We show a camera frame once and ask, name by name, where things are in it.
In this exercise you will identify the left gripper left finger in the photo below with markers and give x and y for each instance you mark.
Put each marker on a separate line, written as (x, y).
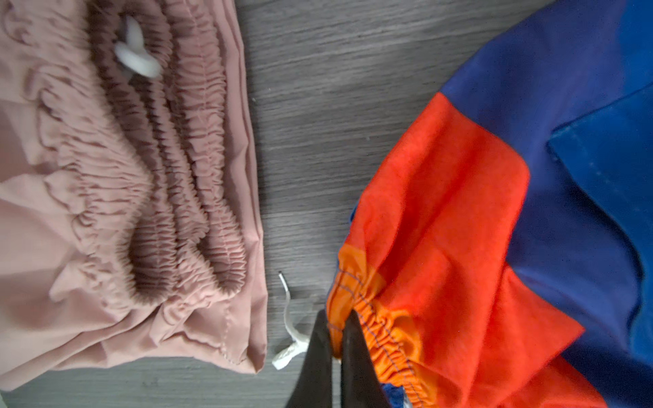
(314, 387)

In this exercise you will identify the rainbow coloured shorts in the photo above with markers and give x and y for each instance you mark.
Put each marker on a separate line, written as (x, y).
(501, 256)

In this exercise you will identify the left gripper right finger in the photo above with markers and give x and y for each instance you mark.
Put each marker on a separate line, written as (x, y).
(360, 386)

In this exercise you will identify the pink shorts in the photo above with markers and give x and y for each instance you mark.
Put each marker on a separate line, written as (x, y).
(130, 221)

